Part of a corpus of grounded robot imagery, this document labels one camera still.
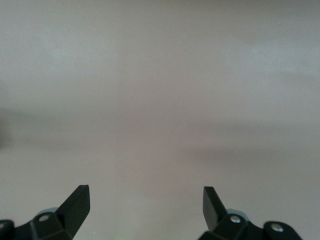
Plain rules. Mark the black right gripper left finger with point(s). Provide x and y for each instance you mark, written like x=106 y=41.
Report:
x=72 y=212

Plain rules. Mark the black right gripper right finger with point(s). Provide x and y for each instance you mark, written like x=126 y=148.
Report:
x=215 y=212

